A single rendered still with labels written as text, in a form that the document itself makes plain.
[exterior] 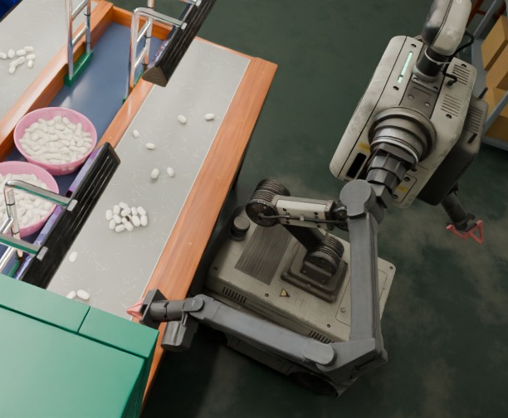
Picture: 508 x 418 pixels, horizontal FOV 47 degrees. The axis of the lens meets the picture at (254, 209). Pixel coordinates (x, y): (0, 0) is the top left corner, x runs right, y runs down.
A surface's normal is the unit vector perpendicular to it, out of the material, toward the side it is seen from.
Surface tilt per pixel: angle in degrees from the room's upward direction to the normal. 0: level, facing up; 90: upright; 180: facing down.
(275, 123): 0
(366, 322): 39
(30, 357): 0
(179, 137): 0
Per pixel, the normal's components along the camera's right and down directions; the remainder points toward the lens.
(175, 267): 0.23, -0.59
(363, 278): -0.43, -0.54
